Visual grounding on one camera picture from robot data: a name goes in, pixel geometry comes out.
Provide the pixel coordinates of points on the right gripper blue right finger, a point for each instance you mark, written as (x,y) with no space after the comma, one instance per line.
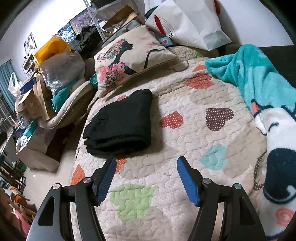
(240,220)

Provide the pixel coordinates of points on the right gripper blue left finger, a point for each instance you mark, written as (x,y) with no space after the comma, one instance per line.
(53,219)

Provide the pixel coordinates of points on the black pants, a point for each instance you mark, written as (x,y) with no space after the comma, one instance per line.
(121,127)

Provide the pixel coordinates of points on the heart pattern quilted bedspread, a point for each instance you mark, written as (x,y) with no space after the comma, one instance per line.
(193,115)

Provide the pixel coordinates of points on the beige seat cushion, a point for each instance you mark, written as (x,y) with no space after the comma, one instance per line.
(70,110)

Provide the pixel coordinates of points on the brown cardboard box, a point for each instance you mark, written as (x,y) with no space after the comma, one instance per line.
(35,100)

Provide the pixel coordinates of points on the teal plush toy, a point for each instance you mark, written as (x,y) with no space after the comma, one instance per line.
(61,96)

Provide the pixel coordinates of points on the teal cartoon fleece blanket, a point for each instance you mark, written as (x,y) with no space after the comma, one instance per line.
(271,99)

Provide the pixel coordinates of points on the white plastic bag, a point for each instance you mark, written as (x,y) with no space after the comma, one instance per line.
(14,85)

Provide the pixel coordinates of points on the teal tissue pack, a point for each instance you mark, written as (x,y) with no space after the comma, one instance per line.
(93,81)

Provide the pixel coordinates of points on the clear plastic bag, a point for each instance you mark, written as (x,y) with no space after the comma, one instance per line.
(62,69)

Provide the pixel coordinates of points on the yellow bag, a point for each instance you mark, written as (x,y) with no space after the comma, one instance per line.
(54,46)

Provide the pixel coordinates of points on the dark clothes pile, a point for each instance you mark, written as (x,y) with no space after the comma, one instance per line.
(88,43)

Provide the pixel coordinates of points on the floral lady print pillow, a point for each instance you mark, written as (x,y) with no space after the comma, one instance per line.
(129,55)

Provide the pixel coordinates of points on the white paper shopping bag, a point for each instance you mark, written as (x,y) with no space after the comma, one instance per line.
(189,23)

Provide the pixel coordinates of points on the white metal shelf rack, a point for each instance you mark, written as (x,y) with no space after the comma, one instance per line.
(104,10)

